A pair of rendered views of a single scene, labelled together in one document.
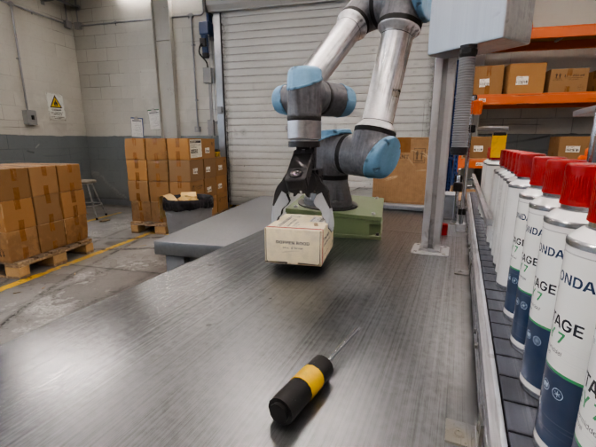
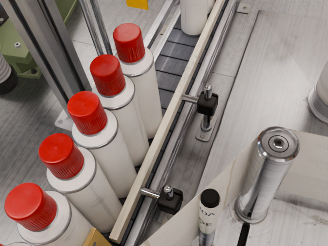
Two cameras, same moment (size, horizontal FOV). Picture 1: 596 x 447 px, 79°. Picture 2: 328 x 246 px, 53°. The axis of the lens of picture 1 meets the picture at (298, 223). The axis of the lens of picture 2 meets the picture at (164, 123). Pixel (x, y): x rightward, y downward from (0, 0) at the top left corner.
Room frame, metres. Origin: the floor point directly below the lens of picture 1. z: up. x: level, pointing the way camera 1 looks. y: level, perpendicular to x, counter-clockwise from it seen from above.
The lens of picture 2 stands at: (0.52, -0.52, 1.34)
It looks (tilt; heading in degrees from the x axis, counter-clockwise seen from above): 57 degrees down; 5
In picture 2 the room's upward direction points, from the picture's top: 9 degrees counter-clockwise
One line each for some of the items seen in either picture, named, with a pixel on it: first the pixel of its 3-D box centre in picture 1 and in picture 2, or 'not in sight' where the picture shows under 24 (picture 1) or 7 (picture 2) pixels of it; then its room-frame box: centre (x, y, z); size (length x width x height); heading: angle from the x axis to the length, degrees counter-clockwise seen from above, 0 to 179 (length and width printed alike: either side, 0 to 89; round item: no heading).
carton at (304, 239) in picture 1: (301, 237); not in sight; (0.80, -0.01, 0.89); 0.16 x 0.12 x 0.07; 166
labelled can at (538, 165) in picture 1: (537, 241); not in sight; (0.43, -0.29, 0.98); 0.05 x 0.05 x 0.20
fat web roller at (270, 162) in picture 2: not in sight; (261, 181); (0.67, -0.61, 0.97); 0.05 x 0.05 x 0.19
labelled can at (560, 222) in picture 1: (569, 285); not in sight; (0.29, -0.23, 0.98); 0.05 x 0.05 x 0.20
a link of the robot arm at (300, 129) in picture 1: (302, 131); not in sight; (0.83, -0.01, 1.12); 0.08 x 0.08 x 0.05
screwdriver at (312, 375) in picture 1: (325, 362); not in sight; (0.38, -0.03, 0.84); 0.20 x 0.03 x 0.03; 148
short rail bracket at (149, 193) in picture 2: not in sight; (160, 199); (0.69, -0.48, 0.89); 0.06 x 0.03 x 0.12; 66
